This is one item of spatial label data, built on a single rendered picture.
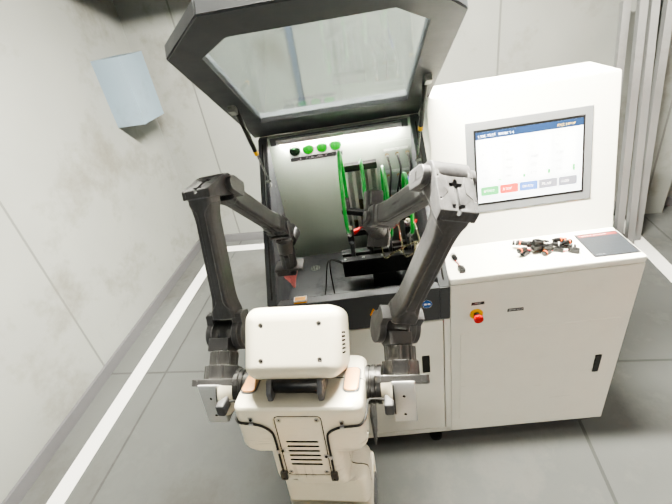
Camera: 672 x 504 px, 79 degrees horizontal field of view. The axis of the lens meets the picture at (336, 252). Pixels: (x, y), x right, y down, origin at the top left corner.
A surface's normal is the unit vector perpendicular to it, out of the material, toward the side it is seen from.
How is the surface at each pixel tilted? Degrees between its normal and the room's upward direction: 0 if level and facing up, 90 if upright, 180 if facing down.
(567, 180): 76
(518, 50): 90
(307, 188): 90
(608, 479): 0
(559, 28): 90
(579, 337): 90
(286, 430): 82
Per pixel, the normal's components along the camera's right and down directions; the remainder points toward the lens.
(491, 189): -0.04, 0.31
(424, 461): -0.15, -0.84
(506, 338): 0.00, 0.53
